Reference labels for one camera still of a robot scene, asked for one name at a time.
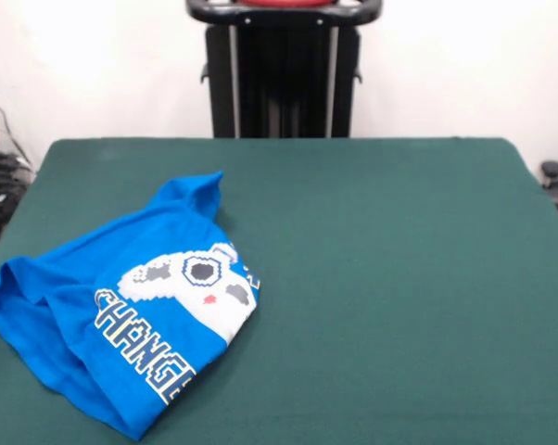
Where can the blue printed T-shirt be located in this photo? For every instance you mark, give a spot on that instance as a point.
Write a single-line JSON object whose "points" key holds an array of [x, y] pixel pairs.
{"points": [[121, 324]]}

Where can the dark green table cloth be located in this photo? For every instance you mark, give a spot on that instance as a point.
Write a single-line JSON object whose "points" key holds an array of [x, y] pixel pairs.
{"points": [[399, 301]]}

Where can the black office chair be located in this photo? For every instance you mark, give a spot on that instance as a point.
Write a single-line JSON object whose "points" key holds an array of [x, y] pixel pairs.
{"points": [[553, 169]]}

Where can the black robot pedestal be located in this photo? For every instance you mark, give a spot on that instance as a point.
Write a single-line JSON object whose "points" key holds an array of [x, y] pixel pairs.
{"points": [[283, 83]]}

